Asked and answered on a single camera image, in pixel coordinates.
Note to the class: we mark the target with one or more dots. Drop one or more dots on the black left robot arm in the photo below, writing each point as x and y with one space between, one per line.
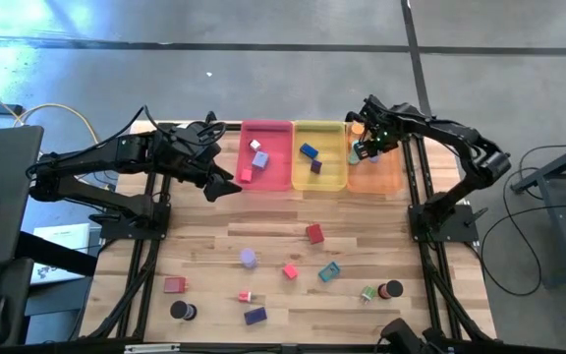
91 157

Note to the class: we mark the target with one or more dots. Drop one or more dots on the blue rectangular block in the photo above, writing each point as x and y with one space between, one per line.
308 150

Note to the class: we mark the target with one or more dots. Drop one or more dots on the black disc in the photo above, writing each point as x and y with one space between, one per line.
183 310

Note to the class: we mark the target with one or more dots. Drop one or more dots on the dark purple rectangular box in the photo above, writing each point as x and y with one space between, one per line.
255 315

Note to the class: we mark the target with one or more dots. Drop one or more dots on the teal rectangular box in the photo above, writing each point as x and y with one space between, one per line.
329 271

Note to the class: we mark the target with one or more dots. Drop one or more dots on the orange hourglass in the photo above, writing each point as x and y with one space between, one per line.
357 129

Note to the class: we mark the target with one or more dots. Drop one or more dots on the black desk leg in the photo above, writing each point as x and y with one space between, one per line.
57 253

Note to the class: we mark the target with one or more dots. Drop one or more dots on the small red white plug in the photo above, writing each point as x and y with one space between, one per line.
244 296

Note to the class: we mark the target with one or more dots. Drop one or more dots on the yellow translucent plastic bin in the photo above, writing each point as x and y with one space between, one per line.
332 178

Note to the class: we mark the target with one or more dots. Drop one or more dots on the pink translucent plastic bin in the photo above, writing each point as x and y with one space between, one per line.
275 142

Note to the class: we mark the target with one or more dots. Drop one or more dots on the silver metal bracket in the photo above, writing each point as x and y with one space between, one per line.
152 348

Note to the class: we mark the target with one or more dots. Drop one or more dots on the dark grey metal table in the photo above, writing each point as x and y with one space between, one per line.
558 206

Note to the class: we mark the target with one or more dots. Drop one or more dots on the small dark purple box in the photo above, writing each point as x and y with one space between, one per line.
316 166

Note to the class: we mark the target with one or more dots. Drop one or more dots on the red charger with prongs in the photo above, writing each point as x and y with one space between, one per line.
175 284

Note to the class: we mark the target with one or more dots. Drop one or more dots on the dark red charger block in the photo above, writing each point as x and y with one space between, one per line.
314 233

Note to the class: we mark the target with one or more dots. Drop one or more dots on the orange translucent plastic bin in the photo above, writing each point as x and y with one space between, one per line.
386 177

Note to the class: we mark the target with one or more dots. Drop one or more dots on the small white cube adapter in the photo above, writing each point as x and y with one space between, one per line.
255 145

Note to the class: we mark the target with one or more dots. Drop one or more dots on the black hourglass red sand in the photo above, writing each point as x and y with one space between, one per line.
391 289

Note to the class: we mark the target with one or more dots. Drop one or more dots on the lavender wall charger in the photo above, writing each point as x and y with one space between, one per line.
260 160

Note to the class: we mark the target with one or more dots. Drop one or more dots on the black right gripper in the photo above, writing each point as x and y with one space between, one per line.
381 135

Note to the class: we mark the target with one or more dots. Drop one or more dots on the pink red USB charger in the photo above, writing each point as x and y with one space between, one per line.
290 271

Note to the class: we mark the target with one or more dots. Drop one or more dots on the white paper booklet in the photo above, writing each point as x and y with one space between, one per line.
67 236

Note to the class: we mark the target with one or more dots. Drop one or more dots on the black aluminium table frame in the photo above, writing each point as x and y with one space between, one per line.
234 126

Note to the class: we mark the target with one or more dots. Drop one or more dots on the small pink cube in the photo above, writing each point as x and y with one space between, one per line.
246 175

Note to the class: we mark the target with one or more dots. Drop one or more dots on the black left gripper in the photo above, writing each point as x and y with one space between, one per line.
189 152

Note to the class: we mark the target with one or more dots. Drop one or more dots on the teal hourglass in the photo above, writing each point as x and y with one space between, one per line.
351 156

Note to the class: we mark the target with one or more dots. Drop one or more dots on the dark grey side desk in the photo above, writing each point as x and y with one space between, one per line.
3 167

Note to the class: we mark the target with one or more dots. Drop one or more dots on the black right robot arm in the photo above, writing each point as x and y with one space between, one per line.
460 137

